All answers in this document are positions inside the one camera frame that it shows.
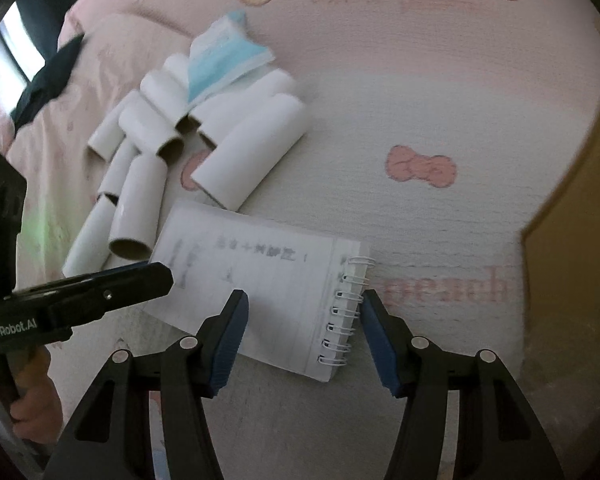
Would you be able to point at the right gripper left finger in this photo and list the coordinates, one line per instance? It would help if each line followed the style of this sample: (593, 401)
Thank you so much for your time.
(108, 434)

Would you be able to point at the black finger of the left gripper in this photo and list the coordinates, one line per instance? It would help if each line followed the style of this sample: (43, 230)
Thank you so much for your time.
(125, 282)

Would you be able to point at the white spiral notepad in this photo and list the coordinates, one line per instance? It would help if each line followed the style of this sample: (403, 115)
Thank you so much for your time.
(303, 287)

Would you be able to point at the person's left hand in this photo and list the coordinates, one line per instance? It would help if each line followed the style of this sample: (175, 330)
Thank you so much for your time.
(37, 415)

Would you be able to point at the pink patterned pillow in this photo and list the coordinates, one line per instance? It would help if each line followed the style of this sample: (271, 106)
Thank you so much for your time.
(62, 173)

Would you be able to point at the white tube brown opening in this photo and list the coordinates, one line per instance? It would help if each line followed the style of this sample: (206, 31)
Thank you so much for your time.
(150, 131)

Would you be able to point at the large white cardboard tube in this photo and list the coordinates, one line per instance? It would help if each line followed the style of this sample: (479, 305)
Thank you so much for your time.
(234, 169)

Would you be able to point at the white tube behind large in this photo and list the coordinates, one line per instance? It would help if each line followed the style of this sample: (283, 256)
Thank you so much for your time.
(238, 106)

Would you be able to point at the white tube under mask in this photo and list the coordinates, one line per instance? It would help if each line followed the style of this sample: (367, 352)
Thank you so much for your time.
(170, 99)

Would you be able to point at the dark navy cloth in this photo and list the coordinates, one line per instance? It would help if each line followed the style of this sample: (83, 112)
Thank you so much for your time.
(47, 84)

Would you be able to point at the white tube top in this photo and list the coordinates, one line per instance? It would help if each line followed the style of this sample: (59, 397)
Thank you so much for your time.
(177, 66)

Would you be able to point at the blue face mask packet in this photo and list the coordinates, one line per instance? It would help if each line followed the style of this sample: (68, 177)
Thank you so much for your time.
(221, 55)

